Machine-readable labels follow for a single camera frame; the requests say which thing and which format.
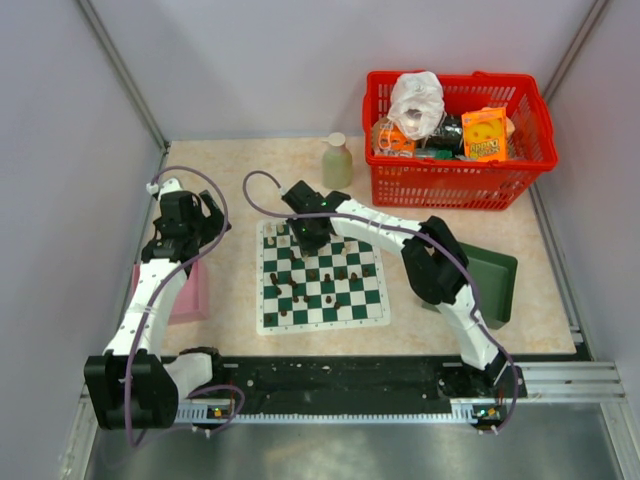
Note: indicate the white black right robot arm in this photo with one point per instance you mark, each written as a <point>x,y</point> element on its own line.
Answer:
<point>434,262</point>

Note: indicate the orange white packet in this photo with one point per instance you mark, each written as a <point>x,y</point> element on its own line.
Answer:
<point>387,140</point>

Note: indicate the green white chess mat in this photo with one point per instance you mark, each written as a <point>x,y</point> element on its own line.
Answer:
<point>341,286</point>

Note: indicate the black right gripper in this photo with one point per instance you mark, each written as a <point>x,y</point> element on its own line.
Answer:
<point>305,246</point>

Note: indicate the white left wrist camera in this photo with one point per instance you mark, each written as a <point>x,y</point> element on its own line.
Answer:
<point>157,190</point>

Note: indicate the white plastic bag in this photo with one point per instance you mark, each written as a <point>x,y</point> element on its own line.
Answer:
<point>417,104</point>

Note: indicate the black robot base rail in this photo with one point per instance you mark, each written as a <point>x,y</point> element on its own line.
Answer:
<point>354,389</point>

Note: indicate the red plastic basket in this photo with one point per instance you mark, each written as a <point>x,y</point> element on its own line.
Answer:
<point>437,173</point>

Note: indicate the orange snack box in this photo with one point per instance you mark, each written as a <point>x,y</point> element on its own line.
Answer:
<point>485,134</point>

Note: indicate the green lotion bottle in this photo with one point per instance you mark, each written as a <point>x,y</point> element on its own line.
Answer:
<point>337,162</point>

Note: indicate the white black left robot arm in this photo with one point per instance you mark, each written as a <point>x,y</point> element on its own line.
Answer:
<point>129,385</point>

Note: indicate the green square tray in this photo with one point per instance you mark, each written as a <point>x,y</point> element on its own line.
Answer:
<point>494,274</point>

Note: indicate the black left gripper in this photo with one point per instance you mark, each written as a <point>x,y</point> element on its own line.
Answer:
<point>210,223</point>

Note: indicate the black wrapped package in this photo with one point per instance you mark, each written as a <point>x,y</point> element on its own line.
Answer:
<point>448,135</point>

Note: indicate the pink rectangular tray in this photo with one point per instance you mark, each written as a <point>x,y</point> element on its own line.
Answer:
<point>183,299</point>

